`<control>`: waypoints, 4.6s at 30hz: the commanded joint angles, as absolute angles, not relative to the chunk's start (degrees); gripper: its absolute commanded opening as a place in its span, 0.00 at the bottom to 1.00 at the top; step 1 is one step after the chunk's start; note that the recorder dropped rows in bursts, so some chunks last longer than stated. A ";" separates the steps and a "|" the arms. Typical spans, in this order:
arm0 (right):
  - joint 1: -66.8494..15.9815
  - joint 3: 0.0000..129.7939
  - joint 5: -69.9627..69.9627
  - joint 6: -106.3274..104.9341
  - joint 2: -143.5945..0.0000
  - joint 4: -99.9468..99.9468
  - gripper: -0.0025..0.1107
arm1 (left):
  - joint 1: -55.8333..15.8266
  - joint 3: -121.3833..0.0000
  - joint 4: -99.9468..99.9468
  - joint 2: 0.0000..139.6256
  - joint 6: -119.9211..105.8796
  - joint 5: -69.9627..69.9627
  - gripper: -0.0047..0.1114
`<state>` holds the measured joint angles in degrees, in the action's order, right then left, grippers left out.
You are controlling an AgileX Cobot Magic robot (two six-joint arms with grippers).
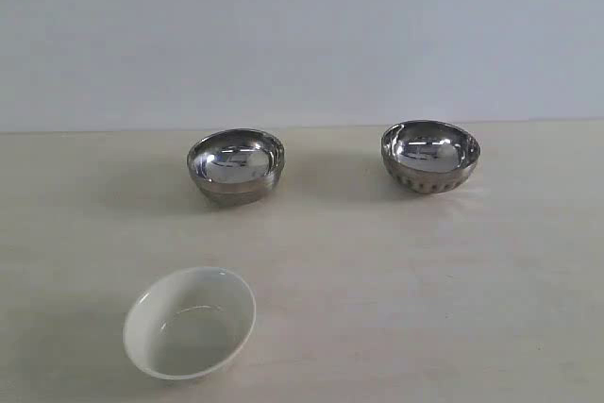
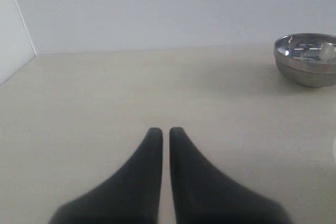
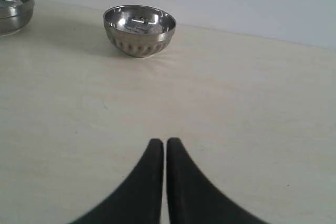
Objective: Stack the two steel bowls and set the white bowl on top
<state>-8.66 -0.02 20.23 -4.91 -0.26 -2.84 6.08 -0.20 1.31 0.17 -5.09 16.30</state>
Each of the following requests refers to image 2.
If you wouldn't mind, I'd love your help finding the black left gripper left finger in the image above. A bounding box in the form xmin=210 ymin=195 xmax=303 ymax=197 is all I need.
xmin=49 ymin=128 xmax=163 ymax=223

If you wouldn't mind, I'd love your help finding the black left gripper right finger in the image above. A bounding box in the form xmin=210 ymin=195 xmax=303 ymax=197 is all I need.
xmin=169 ymin=127 xmax=290 ymax=223

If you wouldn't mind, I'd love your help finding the stainless steel bowl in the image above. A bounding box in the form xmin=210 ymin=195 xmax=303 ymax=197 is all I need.
xmin=274 ymin=33 xmax=335 ymax=88

